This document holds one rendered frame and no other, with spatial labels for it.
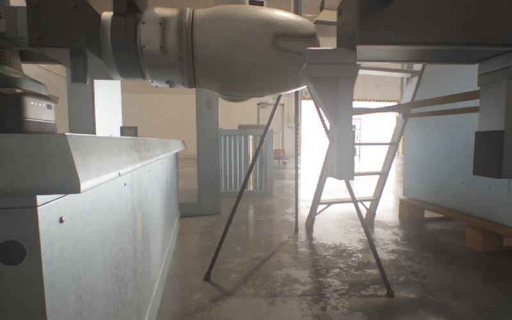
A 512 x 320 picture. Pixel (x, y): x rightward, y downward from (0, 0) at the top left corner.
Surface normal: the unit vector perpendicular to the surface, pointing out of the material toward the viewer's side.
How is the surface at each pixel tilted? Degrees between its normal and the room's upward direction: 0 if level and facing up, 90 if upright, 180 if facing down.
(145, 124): 90
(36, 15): 90
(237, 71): 130
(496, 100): 90
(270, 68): 124
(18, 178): 67
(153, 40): 90
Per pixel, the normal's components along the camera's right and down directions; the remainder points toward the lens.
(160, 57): 0.14, 0.57
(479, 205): -0.99, 0.02
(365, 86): 0.15, 0.07
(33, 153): 0.19, -0.32
